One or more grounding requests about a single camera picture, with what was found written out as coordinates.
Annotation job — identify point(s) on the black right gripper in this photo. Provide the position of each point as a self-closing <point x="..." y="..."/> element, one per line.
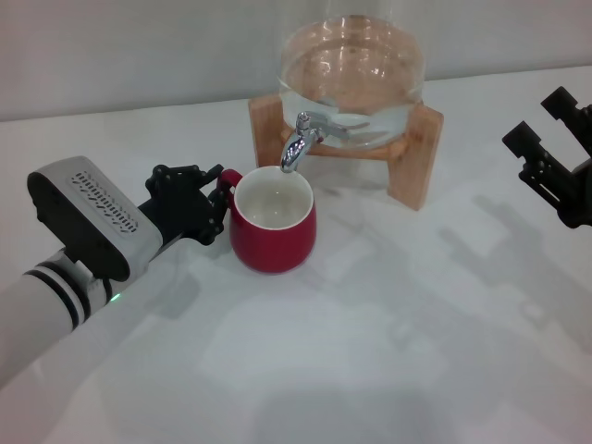
<point x="578" y="199"/>

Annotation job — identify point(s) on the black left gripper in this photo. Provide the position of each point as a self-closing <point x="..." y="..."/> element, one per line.
<point x="180" y="208"/>

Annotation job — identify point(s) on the red ceramic cup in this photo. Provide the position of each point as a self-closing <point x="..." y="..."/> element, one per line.
<point x="273" y="245"/>

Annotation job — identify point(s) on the silver metal faucet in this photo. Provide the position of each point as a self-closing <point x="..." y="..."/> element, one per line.
<point x="293" y="150"/>

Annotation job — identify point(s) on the wooden dispenser stand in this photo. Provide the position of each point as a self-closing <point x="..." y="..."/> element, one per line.
<point x="270" y="139"/>

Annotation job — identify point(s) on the glass water dispenser jar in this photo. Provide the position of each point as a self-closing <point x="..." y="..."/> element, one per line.
<point x="351" y="60"/>

